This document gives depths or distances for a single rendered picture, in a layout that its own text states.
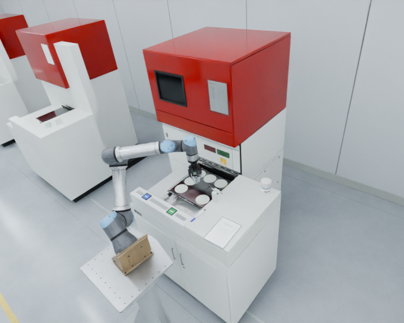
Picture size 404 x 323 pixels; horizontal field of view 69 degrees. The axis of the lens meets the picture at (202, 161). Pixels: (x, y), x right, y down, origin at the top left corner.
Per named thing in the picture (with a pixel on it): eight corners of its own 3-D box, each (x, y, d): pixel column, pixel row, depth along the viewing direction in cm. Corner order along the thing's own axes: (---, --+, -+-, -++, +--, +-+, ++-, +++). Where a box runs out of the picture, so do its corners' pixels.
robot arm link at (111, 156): (92, 147, 173) (171, 134, 164) (102, 147, 184) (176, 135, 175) (95, 166, 174) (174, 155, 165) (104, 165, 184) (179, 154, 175)
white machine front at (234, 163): (170, 155, 278) (163, 117, 255) (242, 186, 231) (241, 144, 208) (168, 157, 276) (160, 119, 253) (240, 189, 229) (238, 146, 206)
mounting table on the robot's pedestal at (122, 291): (126, 324, 166) (120, 313, 158) (86, 280, 192) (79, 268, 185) (182, 269, 191) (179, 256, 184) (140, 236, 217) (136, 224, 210)
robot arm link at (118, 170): (108, 232, 186) (102, 146, 184) (119, 225, 201) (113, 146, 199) (126, 231, 184) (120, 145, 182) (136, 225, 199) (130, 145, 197)
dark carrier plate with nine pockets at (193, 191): (199, 167, 245) (199, 167, 245) (232, 182, 225) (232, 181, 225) (169, 190, 225) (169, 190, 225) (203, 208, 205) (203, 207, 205)
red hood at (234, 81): (211, 90, 293) (206, 26, 259) (286, 106, 247) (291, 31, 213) (156, 121, 250) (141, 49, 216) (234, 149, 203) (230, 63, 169)
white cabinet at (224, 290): (194, 225, 313) (183, 164, 266) (276, 273, 257) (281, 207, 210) (149, 268, 276) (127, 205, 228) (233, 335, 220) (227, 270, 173)
